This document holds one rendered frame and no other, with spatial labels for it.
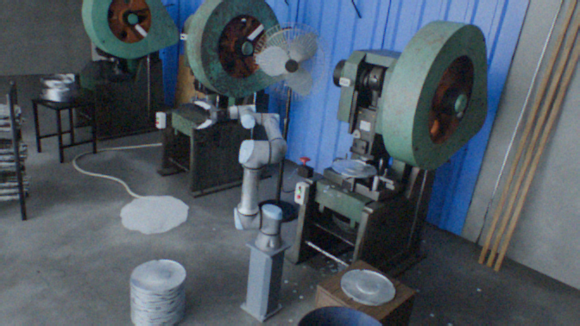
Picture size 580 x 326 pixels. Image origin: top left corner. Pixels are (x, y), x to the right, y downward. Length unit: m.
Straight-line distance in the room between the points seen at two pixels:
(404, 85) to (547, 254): 2.09
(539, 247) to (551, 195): 0.43
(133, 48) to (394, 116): 3.45
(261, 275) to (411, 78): 1.34
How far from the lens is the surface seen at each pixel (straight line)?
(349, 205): 2.88
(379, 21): 4.23
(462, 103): 2.65
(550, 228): 3.91
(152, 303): 2.61
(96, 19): 4.98
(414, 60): 2.38
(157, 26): 5.34
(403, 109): 2.35
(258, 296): 2.72
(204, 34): 3.51
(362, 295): 2.50
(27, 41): 8.57
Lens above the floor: 1.82
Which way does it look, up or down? 21 degrees down
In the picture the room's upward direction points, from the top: 7 degrees clockwise
